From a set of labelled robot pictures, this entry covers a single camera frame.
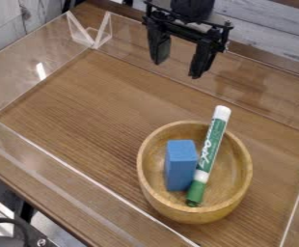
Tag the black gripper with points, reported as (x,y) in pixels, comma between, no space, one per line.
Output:
(193,21)

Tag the blue foam block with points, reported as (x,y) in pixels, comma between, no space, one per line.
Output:
(181,164)

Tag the brown wooden bowl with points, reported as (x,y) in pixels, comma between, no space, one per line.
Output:
(229,182)

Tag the green Expo marker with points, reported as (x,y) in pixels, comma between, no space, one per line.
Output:
(214,136)

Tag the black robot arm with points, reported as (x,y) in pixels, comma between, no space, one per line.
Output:
(190,20)

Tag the clear acrylic tray wall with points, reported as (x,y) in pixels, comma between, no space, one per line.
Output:
(83,97)

